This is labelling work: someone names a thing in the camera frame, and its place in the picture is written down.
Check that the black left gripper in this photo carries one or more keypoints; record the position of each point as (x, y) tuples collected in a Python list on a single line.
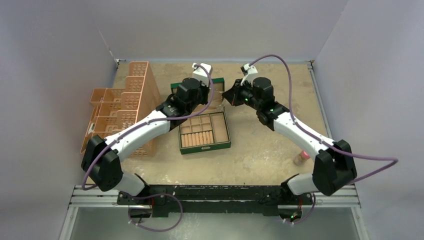
[(205, 89)]

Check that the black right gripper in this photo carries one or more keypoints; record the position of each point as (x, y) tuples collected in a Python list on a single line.
[(232, 96)]

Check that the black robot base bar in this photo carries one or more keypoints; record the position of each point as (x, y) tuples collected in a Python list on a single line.
[(268, 200)]

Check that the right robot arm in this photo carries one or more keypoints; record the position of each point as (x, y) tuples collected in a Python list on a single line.
[(332, 169)]

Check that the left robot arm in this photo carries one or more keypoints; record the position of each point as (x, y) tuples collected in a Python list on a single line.
[(103, 156)]

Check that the green jewelry box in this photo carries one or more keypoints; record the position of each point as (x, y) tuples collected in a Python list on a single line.
[(208, 131)]

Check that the orange plastic tiered organizer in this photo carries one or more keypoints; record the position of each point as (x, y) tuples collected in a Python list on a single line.
[(115, 109)]

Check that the small pink object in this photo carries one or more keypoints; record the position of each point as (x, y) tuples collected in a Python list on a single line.
[(301, 158)]

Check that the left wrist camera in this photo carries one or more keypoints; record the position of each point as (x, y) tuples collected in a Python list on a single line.
[(202, 73)]

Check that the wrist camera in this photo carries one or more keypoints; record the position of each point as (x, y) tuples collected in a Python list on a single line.
[(249, 73), (202, 73)]

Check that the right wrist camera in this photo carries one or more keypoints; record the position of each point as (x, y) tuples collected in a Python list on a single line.
[(249, 73)]

